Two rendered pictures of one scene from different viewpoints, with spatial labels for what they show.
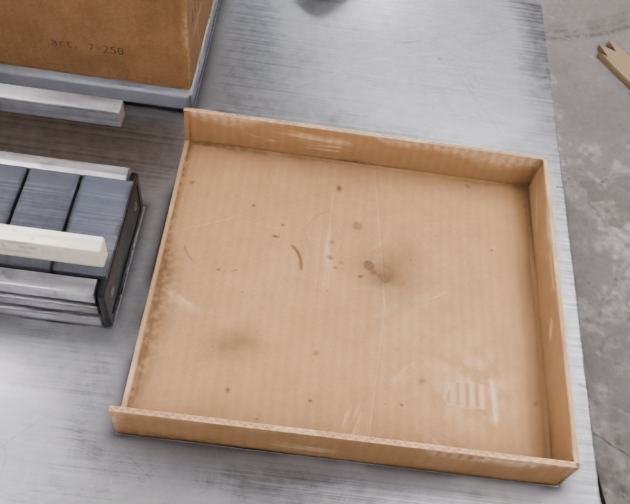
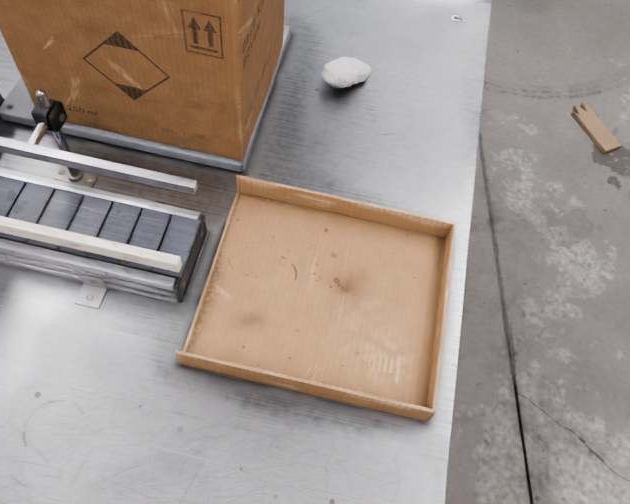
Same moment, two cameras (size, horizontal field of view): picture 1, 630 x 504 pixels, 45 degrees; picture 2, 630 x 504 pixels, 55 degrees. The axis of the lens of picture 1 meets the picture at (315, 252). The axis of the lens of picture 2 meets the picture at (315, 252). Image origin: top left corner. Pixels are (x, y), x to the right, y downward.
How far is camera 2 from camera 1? 0.22 m
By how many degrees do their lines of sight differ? 5
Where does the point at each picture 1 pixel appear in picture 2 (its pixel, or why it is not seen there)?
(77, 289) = (164, 282)
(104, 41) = (192, 131)
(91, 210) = (175, 236)
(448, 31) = (414, 128)
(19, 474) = (124, 381)
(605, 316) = (546, 312)
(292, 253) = (291, 269)
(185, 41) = (240, 135)
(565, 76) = (544, 128)
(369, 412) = (323, 368)
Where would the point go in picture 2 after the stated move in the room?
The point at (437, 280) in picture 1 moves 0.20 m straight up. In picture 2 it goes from (377, 293) to (410, 206)
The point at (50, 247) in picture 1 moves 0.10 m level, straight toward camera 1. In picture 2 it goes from (150, 259) to (169, 338)
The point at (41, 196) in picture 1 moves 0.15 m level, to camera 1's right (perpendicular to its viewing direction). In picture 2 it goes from (148, 226) to (263, 259)
